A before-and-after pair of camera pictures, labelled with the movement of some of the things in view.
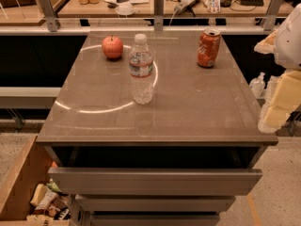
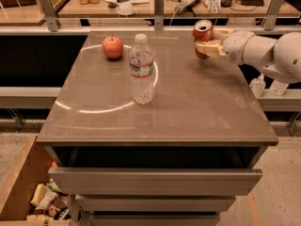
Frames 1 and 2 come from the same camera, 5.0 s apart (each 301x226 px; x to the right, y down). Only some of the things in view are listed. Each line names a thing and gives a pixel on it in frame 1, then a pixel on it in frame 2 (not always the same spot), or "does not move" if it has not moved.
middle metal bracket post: x=158 y=11 does not move
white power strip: x=186 y=4 does not move
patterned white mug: x=213 y=5 does not move
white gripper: x=291 y=42 to x=237 y=46
